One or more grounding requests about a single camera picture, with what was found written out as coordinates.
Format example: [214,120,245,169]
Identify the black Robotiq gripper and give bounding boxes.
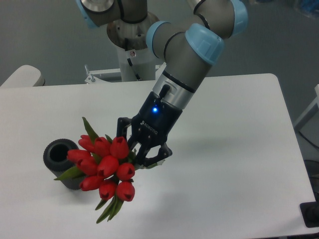
[116,92,182,168]

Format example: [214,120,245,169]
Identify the red tulip bouquet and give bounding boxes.
[53,117,165,224]

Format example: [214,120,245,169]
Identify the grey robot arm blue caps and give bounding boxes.
[77,0,248,167]

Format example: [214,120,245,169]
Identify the dark grey ribbed vase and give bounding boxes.
[43,139,78,177]

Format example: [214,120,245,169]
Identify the white chair back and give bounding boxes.
[0,65,45,89]

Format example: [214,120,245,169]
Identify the black device at table edge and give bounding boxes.
[300,202,319,228]

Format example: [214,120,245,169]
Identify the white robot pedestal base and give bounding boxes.
[85,12,159,84]

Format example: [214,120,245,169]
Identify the white furniture frame right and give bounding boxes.
[293,85,319,133]

